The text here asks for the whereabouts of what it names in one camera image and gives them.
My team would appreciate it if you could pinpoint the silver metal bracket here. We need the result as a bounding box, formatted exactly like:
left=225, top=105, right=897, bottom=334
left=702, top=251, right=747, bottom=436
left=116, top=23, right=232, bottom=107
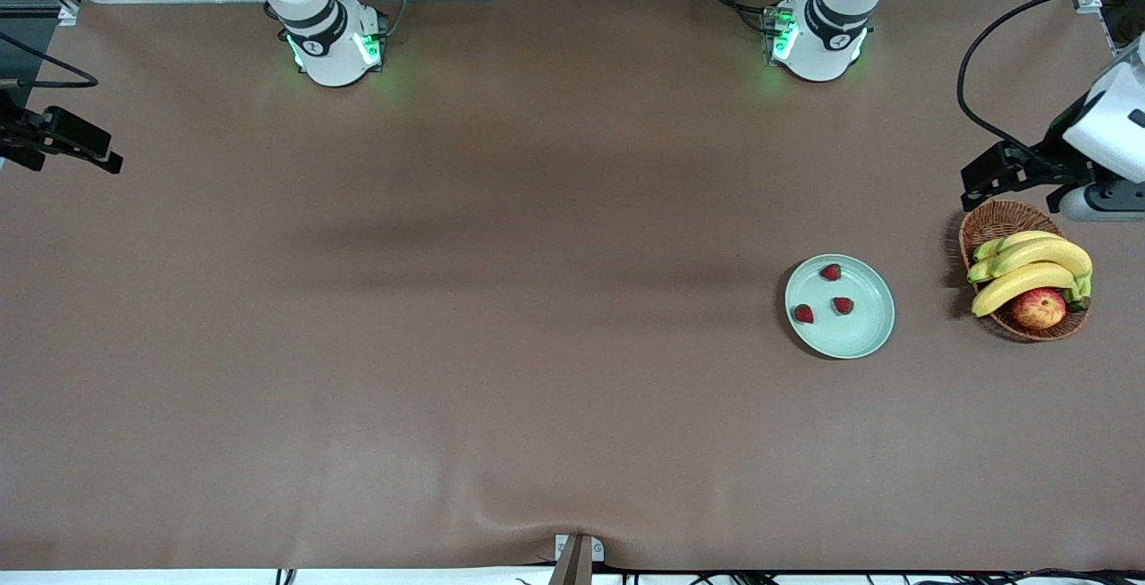
left=555, top=534, right=606, bottom=563

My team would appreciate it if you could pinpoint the red apple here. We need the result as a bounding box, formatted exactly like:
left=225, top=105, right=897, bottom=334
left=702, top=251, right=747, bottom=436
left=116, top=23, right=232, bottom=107
left=1011, top=288, right=1067, bottom=330

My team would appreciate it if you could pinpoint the small greenish yellow banana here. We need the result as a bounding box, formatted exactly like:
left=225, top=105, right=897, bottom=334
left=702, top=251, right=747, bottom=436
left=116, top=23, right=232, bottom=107
left=973, top=230, right=1063, bottom=263

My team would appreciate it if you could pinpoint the pale green plate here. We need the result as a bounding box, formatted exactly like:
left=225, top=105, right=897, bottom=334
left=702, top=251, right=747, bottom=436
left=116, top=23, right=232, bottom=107
left=785, top=253, right=895, bottom=360

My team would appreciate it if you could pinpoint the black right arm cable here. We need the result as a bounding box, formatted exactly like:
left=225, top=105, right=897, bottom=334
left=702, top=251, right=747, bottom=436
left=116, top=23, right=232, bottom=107
left=0, top=31, right=98, bottom=89

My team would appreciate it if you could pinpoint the brown table cloth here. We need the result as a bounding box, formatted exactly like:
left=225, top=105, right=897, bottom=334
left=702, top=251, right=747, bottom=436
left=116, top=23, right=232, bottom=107
left=0, top=0, right=1145, bottom=572

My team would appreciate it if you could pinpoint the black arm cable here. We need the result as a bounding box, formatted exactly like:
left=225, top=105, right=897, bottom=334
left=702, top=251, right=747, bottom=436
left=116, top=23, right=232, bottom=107
left=956, top=0, right=1132, bottom=174
left=0, top=31, right=98, bottom=89

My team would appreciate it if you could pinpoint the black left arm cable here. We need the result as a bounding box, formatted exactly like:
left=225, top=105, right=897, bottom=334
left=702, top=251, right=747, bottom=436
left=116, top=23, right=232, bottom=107
left=956, top=0, right=1132, bottom=174

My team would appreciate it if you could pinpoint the brown wicker basket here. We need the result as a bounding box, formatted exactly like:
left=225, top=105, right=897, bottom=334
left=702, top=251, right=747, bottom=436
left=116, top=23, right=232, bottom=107
left=958, top=199, right=1091, bottom=343

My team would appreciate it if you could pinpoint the brown metal bar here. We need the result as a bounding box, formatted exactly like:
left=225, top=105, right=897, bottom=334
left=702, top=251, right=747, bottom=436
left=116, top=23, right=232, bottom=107
left=547, top=537, right=594, bottom=585

